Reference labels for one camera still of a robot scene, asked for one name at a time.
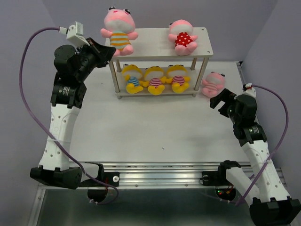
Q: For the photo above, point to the yellow plush blue-striped shirt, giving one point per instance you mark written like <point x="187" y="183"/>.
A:
<point x="133" y="76"/>

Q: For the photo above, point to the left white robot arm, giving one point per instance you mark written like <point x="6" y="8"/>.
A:
<point x="54" y="167"/>

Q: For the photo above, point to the pink plush red polka-dot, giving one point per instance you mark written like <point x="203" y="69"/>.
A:
<point x="181" y="34"/>

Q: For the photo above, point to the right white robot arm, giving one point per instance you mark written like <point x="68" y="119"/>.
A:
<point x="269" y="202"/>

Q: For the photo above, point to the yellow plush pink-striped shirt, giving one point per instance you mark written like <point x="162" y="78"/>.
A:
<point x="154" y="79"/>

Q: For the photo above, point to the yellow plush red-striped shirt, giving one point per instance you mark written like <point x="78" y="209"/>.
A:
<point x="177" y="76"/>

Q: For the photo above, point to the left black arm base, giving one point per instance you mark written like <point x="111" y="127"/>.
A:
<point x="102" y="189"/>

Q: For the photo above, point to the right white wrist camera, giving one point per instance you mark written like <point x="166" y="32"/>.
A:
<point x="249" y="90"/>

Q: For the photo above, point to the pink plush pink-striped shirt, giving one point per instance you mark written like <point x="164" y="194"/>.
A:
<point x="213" y="83"/>

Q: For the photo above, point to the pink plush orange-striped shirt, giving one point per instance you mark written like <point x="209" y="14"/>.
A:
<point x="120" y="30"/>

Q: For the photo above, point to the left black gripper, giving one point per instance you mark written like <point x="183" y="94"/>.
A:
<point x="104" y="53"/>

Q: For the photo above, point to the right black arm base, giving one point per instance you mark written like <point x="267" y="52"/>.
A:
<point x="225" y="191"/>

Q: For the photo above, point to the white two-tier shelf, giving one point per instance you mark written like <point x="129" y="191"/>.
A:
<point x="152" y="45"/>

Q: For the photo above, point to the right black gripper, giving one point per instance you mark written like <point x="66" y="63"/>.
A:
<point x="225" y="95"/>

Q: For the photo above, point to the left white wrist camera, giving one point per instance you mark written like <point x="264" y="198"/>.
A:
<point x="74" y="34"/>

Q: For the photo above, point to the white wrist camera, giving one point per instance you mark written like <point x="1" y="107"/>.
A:
<point x="249" y="90"/>
<point x="74" y="34"/>

